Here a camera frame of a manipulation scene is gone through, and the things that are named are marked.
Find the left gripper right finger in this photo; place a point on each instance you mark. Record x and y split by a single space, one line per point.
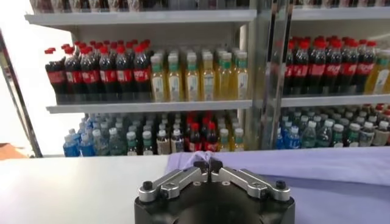
250 185

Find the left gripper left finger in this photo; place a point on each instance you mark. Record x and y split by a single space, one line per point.
176 184

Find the purple printed T-shirt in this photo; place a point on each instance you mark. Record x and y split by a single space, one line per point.
304 170

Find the yellow juice bottle white cap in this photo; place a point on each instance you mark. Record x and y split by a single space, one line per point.
225 80
192 82
208 82
158 83
224 142
242 79
239 142
175 83
381 79

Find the cola bottle red cap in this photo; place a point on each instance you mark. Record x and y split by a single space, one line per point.
107 76
142 74
56 79
317 69
211 140
333 69
124 76
90 77
301 70
365 68
195 141
349 68
73 77
289 70

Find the dark bottle white cap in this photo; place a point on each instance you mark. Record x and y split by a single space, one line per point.
147 145
338 138
132 146
353 137
367 137
382 136

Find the blue water bottle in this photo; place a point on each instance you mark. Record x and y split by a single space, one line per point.
71 149
279 141
294 140
87 148

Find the clear green water bottle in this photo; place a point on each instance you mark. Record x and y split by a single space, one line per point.
100 146
324 137
309 138
115 145

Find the grey metal shelf rack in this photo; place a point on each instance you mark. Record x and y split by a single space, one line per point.
335 100
152 107

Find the thin black slanted pole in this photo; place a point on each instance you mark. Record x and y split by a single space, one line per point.
22 109

